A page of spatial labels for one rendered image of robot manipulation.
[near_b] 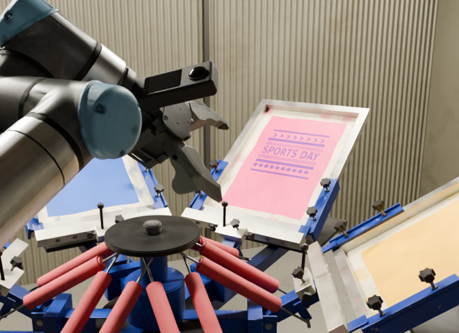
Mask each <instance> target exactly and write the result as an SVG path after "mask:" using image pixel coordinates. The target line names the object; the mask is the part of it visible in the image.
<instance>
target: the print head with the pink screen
mask: <svg viewBox="0 0 459 333"><path fill-rule="evenodd" d="M369 116H370V109H369V108H357V107H349V106H334V105H326V104H312V103H304V102H289V101H281V100H267V99H262V101H261V102H260V104H259V105H258V107H257V108H256V110H255V112H254V113H253V114H252V116H251V118H250V120H249V121H248V122H247V125H246V126H245V127H244V129H243V130H242V132H241V133H240V135H239V137H238V138H237V139H236V142H235V143H234V144H233V146H232V148H231V149H230V151H229V152H228V154H227V155H226V157H225V159H224V160H223V161H221V159H219V160H218V161H217V160H211V163H209V165H210V167H212V170H211V174H212V176H213V178H214V180H215V181H216V182H217V183H218V184H220V186H221V193H222V198H223V200H222V202H220V203H217V202H216V201H214V200H213V199H211V198H210V197H209V196H208V195H206V194H205V193H204V192H203V191H202V190H198V191H195V193H196V195H195V197H194V199H193V200H192V201H191V203H190V207H191V208H187V207H186V209H185V210H184V212H183V213H182V215H181V217H182V218H186V219H188V220H191V221H193V222H194V223H195V224H196V225H197V226H200V227H205V228H209V229H210V231H215V233H216V235H217V237H221V238H224V239H223V241H222V242H221V244H225V245H227V246H230V247H232V248H235V249H237V250H238V252H239V256H241V257H243V254H242V252H241V250H240V246H241V245H242V243H243V242H244V240H245V238H246V237H248V238H247V239H248V240H259V241H263V242H268V243H271V244H276V245H280V246H285V247H288V248H293V249H297V250H301V244H303V243H305V242H306V240H311V241H313V240H314V242H316V241H317V239H318V237H319V234H320V232H321V230H322V228H323V226H324V224H325V221H326V219H327V217H328V215H329V212H330V211H331V208H332V206H333V204H334V201H335V199H336V197H337V194H338V192H339V190H340V187H339V182H340V179H341V178H342V175H343V174H344V171H345V169H346V167H347V164H348V162H349V160H350V157H351V155H352V153H353V151H354V149H355V147H356V145H357V142H358V140H359V138H360V136H361V133H362V131H363V129H364V127H365V125H366V123H367V121H368V118H369Z"/></svg>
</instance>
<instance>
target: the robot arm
mask: <svg viewBox="0 0 459 333"><path fill-rule="evenodd" d="M59 11H60V10H58V9H57V8H54V7H53V6H52V5H51V4H49V3H47V2H46V1H45V0H12V1H11V2H10V4H9V5H8V6H7V7H6V9H5V10H4V11H3V13H2V14H1V15H0V250H1V249H2V248H3V247H4V246H5V245H6V244H7V243H8V242H9V241H10V240H11V239H12V238H13V237H14V236H15V235H16V234H17V233H18V232H19V231H20V230H21V229H22V228H23V227H24V226H25V225H26V224H27V223H28V222H29V221H30V220H31V219H32V218H33V217H34V216H35V215H36V214H37V213H38V212H39V211H40V210H41V209H43V208H44V207H45V206H46V205H47V204H48V203H49V202H50V201H51V200H52V199H53V198H54V197H55V196H56V195H57V194H58V193H59V192H60V191H61V190H62V189H63V188H64V187H65V186H66V185H67V184H68V183H69V182H70V181H71V180H72V179H73V178H74V177H75V176H76V175H77V174H78V173H79V172H80V171H81V170H82V169H83V168H84V167H85V166H86V165H87V164H88V163H89V162H90V161H91V160H92V159H94V158H97V159H99V160H106V159H117V158H121V157H124V156H125V155H128V156H130V157H131V158H132V159H134V160H136V161H137V162H138V163H140V164H142V165H143V166H144V167H146V168H147V169H149V170H150V169H151V168H152V167H154V166H155V165H157V164H158V163H159V164H161V163H162V162H164V161H165V160H166V159H168V158H169V159H170V163H171V164H172V166H173V168H174V169H175V171H176V175H175V177H174V179H173V181H172V183H171V187H172V188H173V191H174V192H175V193H177V194H186V193H190V192H195V191H198V190H202V191H203V192H204V193H205V194H206V195H208V196H209V197H210V198H211V199H213V200H214V201H216V202H217V203H220V202H222V200H223V198H222V193H221V186H220V184H218V183H217V182H216V181H215V180H214V178H213V176H212V174H211V172H210V171H209V170H208V169H207V168H206V167H205V166H204V164H203V162H202V161H201V156H200V155H199V153H198V152H197V150H196V149H195V148H193V147H189V146H188V145H186V146H185V144H184V142H183V141H187V140H188V139H190V138H191V135H190V133H189V132H192V131H194V130H196V129H198V128H200V127H203V126H205V125H207V126H215V127H217V128H218V129H221V130H228V129H229V126H228V124H227V122H226V121H225V120H224V119H223V118H222V117H220V116H219V115H218V114H217V113H216V112H214V111H213V110H212V109H210V108H208V107H207V106H206V104H204V103H202V102H200V101H199V100H197V99H200V98H205V97H208V96H214V95H215V94H216V93H217V83H218V72H217V69H216V67H215V64H214V63H213V62H212V61H207V62H203V63H199V64H195V65H192V66H187V67H184V68H179V69H176V70H171V71H168V72H163V73H160V74H155V75H151V76H147V77H143V78H138V79H136V73H135V72H134V71H133V70H131V69H130V68H129V67H128V66H126V63H125V62H124V61H123V60H122V59H120V58H119V57H118V56H117V55H115V54H114V53H112V52H111V51H110V50H109V49H108V48H106V47H105V46H104V45H102V44H100V43H99V42H98V41H96V40H95V39H93V37H92V36H90V35H89V34H87V33H86V32H85V31H84V30H82V29H81V28H80V27H78V26H77V25H76V24H74V23H73V22H72V21H71V20H69V19H68V18H66V17H65V16H64V15H63V14H62V13H60V12H59ZM134 155H135V156H134ZM140 159H141V160H140Z"/></svg>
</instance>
